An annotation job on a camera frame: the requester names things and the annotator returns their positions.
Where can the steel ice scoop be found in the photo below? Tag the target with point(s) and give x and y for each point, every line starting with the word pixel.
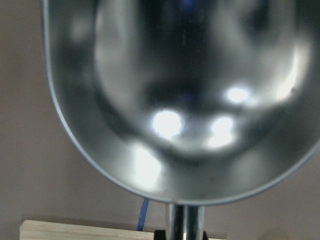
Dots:
pixel 187 102

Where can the wooden cutting board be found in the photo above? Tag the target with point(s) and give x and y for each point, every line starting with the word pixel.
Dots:
pixel 43 230

